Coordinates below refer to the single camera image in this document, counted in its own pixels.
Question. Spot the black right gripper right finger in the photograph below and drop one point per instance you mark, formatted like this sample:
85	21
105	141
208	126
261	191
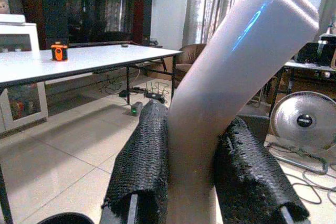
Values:
246	171

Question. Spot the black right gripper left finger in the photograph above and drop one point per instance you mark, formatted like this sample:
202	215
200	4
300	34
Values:
141	155

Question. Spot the white folding table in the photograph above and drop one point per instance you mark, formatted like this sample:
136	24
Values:
86	61

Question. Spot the silver floor fan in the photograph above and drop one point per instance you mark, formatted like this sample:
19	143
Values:
304	121

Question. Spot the small black object on table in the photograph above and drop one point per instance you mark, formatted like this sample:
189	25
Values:
125	46

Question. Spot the striped curtain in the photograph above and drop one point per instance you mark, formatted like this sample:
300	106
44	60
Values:
218	1

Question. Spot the black wifi router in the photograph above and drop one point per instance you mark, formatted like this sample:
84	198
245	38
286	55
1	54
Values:
156	93

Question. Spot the brown armchair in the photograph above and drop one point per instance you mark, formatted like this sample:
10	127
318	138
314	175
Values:
187	60

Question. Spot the black power strip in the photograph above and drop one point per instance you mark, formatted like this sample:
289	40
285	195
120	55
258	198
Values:
131	91

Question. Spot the cluttered work desk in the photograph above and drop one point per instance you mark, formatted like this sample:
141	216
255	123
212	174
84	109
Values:
307	69

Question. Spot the black round object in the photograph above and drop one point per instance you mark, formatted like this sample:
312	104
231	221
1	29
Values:
64	218

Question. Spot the black device with green light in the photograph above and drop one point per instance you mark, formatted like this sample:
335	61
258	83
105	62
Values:
136	108

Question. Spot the orange and black tape measure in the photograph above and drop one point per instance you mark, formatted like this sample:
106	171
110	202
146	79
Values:
59	52

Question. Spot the white glass-door cabinet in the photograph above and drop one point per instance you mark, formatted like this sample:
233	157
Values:
18	77

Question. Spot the dark wooden display cabinet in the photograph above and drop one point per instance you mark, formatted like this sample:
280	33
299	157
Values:
89	9

